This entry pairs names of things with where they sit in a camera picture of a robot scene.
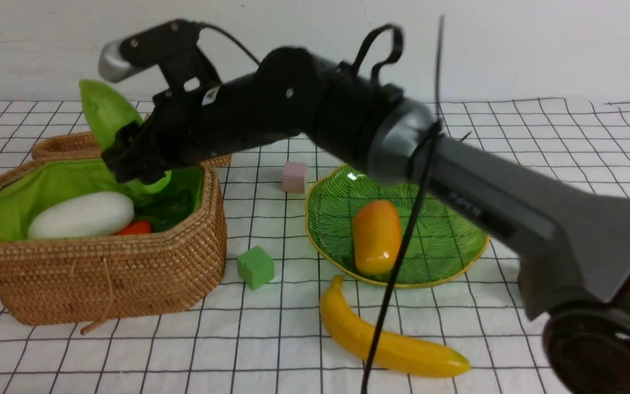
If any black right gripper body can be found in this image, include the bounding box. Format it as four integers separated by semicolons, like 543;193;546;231
143;47;337;167

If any yellow toy banana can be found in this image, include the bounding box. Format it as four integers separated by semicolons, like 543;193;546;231
319;275;471;378

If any red toy vegetable in basket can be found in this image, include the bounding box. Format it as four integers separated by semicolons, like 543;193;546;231
115;220;153;235

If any pink foam cube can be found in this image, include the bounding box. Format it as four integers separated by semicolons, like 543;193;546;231
282;161;308;194

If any green foam cube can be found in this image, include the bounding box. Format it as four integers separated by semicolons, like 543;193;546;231
236;245;275;290

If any woven wicker basket lid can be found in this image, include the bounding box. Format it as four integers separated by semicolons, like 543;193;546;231
31;114;233;168

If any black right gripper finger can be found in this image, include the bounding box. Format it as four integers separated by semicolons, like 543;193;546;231
102;123;167;185

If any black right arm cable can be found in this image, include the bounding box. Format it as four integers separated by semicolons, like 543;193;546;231
200;14;447;394

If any white toy radish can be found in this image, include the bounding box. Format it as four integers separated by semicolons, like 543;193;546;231
27;181;195;240

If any checkered white tablecloth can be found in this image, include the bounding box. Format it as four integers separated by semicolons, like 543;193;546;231
0;98;630;393

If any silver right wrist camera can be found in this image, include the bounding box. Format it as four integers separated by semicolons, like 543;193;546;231
98;19;223;102

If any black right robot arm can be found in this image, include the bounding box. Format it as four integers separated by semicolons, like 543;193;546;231
98;42;630;393

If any orange yellow toy mango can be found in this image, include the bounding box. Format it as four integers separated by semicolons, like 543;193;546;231
352;200;403;276

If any green toy cucumber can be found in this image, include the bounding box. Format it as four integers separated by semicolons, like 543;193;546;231
78;78;143;178

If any woven wicker basket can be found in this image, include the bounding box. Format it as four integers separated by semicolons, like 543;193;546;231
0;155;227;333

